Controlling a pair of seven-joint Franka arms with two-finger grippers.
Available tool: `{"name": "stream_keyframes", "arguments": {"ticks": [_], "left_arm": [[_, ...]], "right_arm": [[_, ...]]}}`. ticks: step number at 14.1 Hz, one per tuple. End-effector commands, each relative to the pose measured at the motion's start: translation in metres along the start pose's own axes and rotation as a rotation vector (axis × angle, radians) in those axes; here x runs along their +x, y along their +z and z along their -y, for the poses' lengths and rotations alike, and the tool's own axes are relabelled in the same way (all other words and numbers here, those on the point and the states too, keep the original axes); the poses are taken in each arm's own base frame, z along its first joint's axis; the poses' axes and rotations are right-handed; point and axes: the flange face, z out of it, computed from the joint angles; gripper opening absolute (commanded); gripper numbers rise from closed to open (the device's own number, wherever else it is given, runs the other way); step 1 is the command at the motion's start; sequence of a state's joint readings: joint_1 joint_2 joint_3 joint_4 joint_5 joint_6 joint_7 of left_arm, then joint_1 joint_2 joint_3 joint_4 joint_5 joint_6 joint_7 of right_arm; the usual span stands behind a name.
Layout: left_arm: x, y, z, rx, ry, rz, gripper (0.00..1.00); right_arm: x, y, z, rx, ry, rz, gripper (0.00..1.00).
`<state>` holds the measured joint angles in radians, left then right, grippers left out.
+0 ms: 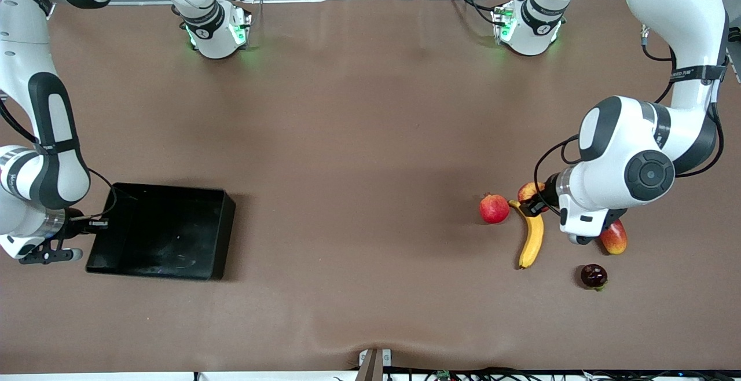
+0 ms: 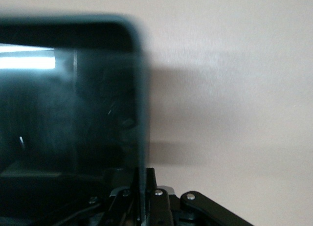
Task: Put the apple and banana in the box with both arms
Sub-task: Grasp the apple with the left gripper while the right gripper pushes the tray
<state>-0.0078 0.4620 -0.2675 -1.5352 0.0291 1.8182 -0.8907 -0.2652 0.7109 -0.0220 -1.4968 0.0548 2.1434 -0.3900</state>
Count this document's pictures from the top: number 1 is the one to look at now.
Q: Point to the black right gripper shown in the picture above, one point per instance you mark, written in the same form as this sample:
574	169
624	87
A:
79	224

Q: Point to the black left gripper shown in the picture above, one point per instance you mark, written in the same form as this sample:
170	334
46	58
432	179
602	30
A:
550	190

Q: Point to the red yellow apple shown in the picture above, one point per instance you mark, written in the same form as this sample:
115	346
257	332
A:
528	191

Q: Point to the yellow banana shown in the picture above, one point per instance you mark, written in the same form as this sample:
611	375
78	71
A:
532	242

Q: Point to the black rectangular box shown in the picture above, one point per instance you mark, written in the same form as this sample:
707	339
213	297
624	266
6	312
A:
162	236

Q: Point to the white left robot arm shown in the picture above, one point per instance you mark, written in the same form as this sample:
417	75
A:
683	10

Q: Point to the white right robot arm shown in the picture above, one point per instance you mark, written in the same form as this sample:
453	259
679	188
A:
23	51

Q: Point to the red pomegranate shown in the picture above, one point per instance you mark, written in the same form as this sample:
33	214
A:
494	209

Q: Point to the red yellow mango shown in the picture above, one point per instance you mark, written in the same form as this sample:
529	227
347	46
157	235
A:
615	241

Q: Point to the dark purple mangosteen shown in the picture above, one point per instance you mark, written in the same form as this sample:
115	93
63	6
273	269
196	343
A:
593	275

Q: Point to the metal bracket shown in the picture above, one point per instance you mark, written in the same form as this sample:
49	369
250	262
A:
370	366

